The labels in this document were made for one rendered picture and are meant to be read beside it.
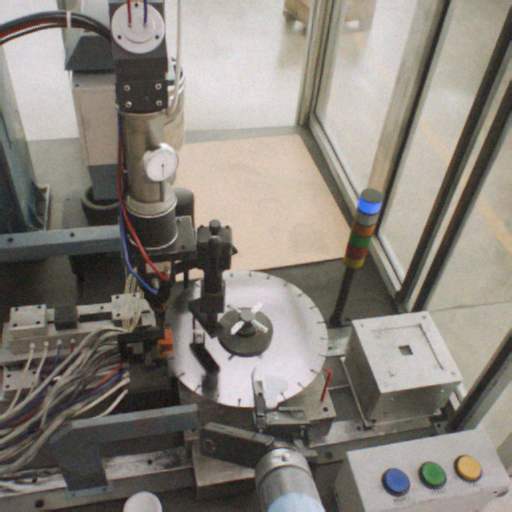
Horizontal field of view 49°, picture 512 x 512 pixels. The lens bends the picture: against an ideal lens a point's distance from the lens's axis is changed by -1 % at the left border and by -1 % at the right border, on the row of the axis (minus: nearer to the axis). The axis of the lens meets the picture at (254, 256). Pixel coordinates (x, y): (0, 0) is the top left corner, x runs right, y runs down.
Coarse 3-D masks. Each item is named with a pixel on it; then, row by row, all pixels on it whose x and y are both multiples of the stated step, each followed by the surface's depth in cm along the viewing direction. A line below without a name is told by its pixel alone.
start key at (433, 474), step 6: (426, 468) 99; (432, 468) 99; (438, 468) 99; (426, 474) 98; (432, 474) 98; (438, 474) 98; (444, 474) 98; (426, 480) 97; (432, 480) 97; (438, 480) 97
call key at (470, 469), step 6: (462, 462) 100; (468, 462) 100; (474, 462) 100; (462, 468) 99; (468, 468) 99; (474, 468) 99; (480, 468) 99; (462, 474) 99; (468, 474) 98; (474, 474) 99
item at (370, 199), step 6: (366, 192) 112; (372, 192) 112; (378, 192) 112; (360, 198) 111; (366, 198) 110; (372, 198) 111; (378, 198) 111; (360, 204) 112; (366, 204) 110; (372, 204) 110; (378, 204) 110; (360, 210) 112; (366, 210) 111; (372, 210) 111; (378, 210) 112
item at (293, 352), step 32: (192, 288) 118; (256, 288) 120; (288, 288) 120; (288, 320) 114; (320, 320) 115; (192, 352) 107; (224, 352) 108; (288, 352) 109; (320, 352) 109; (192, 384) 102; (224, 384) 103
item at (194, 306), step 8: (192, 304) 105; (192, 312) 106; (200, 312) 104; (192, 320) 106; (200, 320) 104; (208, 320) 101; (216, 320) 101; (192, 328) 108; (208, 328) 102; (216, 328) 102; (216, 336) 103
